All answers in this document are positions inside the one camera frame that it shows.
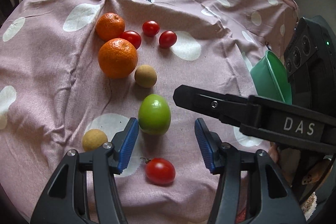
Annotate green plastic bowl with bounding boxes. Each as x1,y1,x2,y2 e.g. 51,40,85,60
250,51,291,105

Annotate tan longan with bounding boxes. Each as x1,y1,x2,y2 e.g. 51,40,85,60
82,129,108,152
134,65,157,88

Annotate green oval fruit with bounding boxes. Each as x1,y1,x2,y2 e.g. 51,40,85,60
138,94,171,135

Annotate large orange mandarin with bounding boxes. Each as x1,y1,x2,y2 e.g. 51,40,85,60
98,38,138,79

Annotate cherry tomato with stem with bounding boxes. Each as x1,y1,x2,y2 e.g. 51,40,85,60
141,157,176,186

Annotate pink polka dot cloth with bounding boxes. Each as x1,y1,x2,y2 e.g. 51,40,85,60
1,0,298,223

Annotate right hand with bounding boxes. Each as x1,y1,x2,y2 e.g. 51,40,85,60
268,142,281,164

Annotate small orange mandarin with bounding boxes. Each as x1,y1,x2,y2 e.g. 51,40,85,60
96,12,125,42

